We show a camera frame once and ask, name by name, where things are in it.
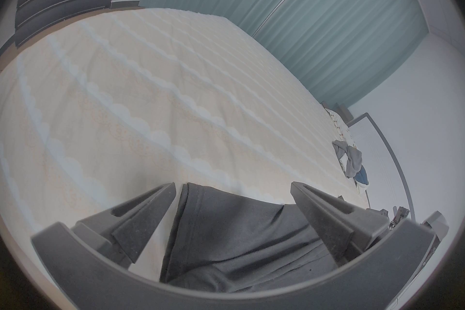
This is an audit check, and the grey bedside table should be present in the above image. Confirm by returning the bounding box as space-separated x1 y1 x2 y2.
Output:
321 101 353 122

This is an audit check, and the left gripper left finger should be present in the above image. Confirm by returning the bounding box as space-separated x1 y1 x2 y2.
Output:
74 182 177 269

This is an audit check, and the white printed pillow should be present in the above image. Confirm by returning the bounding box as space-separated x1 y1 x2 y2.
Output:
324 108 358 149

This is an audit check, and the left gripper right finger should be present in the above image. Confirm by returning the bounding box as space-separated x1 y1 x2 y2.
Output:
291 182 391 267

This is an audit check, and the black T-shirt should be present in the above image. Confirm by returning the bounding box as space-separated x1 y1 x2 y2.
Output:
160 183 340 293

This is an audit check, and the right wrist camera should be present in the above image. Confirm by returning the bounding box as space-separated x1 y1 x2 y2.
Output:
389 206 409 230

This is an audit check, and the pile of clothes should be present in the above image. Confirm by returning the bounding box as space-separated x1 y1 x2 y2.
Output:
332 139 371 194

